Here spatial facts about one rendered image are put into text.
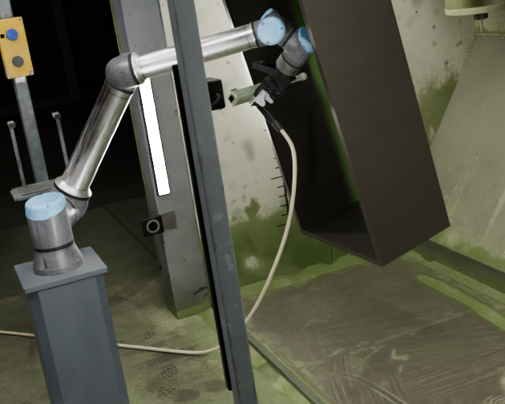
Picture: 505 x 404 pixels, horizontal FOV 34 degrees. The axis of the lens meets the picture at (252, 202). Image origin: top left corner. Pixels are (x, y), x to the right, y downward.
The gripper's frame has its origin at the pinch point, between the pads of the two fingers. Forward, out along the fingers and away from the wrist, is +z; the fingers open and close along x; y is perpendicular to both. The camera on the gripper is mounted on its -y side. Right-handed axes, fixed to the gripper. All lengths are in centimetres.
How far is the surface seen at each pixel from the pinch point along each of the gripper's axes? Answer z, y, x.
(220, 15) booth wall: 24, -59, 54
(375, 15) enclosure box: -53, 12, 15
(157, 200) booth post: 93, -14, 14
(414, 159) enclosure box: -20, 56, 25
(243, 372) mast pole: -25, 83, -110
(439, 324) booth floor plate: 37, 111, 47
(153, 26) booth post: 35, -70, 25
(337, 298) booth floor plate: 80, 74, 55
